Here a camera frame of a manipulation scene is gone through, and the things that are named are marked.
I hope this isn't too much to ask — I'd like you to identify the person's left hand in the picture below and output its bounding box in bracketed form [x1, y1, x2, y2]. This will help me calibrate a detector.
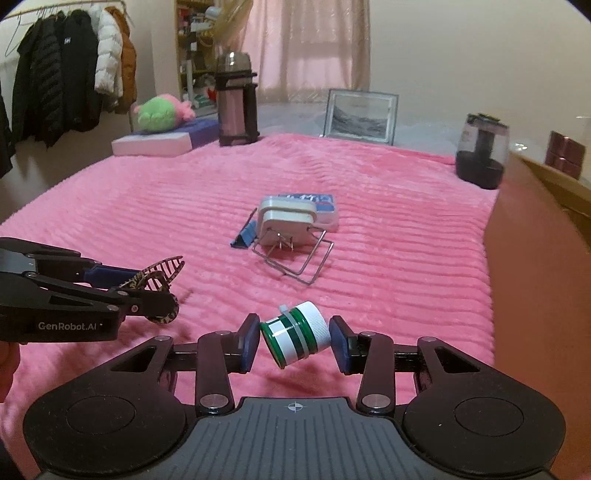
[0, 344, 21, 402]

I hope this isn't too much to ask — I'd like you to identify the green pink plush toy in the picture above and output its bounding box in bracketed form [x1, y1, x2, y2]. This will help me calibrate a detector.
[129, 93, 197, 134]

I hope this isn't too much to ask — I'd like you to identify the maroon metal canister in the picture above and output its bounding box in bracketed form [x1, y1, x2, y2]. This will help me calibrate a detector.
[544, 130, 588, 181]

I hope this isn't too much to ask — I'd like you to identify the pink ribbed fleece blanket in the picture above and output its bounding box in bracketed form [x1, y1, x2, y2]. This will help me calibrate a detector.
[0, 133, 509, 480]

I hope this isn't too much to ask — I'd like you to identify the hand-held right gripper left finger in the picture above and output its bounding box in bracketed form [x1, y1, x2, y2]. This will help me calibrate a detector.
[108, 313, 263, 417]

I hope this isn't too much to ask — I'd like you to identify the green white striped bottle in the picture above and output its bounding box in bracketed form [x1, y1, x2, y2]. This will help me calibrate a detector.
[260, 301, 332, 369]

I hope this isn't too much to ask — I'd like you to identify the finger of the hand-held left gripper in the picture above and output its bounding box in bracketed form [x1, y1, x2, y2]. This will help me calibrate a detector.
[0, 237, 134, 289]
[28, 277, 179, 324]

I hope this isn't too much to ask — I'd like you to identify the white puffer jacket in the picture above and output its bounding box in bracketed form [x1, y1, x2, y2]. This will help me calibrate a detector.
[95, 7, 124, 97]

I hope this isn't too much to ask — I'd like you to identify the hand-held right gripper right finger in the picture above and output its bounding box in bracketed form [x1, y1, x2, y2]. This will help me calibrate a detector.
[328, 315, 485, 417]

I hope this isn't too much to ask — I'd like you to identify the black coat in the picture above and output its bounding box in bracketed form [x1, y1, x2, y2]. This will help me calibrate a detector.
[0, 78, 14, 178]

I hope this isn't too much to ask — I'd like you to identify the blue label clear floss box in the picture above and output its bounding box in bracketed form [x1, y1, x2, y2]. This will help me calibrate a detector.
[277, 193, 340, 232]

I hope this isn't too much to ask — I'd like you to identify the black quilted jacket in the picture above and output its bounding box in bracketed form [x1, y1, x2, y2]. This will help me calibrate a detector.
[11, 18, 63, 148]

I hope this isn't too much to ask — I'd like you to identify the brown jacket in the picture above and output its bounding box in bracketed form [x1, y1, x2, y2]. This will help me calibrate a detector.
[106, 7, 138, 114]

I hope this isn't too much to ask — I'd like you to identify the metal wire stand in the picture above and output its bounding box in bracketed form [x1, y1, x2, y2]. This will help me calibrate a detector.
[252, 226, 335, 287]

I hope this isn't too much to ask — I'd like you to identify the brown cardboard box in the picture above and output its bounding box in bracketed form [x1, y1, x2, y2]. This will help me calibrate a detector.
[482, 150, 591, 480]

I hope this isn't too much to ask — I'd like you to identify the pink curtain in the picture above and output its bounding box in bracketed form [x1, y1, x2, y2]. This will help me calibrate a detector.
[242, 0, 372, 104]

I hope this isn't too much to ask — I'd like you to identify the dark purple clear jar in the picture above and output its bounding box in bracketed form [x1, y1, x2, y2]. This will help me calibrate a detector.
[455, 112, 509, 190]

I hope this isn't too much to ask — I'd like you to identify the purple flat box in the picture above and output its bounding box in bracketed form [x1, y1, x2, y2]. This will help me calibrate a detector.
[182, 119, 221, 149]

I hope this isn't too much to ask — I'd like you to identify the blue binder clip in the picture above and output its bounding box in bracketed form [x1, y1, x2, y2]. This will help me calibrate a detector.
[229, 208, 259, 250]

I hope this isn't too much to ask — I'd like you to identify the framed landscape picture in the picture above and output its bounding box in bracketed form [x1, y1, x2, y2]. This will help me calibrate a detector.
[322, 88, 400, 146]

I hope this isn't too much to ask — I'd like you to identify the white square night light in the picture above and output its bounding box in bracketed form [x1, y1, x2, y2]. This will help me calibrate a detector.
[256, 196, 321, 247]

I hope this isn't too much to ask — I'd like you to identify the thermos flask in black carrier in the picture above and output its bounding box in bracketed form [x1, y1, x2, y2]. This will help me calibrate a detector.
[215, 52, 260, 147]

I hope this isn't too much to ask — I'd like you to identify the white flat box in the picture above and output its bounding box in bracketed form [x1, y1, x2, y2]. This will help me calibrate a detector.
[111, 131, 195, 158]

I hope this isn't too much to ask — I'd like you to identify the leopard print hair claw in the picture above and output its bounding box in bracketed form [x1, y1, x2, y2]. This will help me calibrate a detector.
[117, 256, 185, 326]

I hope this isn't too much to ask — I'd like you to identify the standing fan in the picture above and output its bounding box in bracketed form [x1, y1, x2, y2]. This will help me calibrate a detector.
[203, 0, 256, 93]

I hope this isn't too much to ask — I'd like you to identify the wooden bookshelf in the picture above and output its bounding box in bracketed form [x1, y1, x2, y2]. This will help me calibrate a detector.
[174, 0, 222, 116]

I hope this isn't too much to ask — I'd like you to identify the metal clothes rack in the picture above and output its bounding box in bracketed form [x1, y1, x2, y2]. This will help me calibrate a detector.
[0, 0, 125, 61]

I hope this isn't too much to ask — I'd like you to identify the black jacket white logo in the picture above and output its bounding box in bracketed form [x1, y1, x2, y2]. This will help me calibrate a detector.
[48, 10, 103, 134]

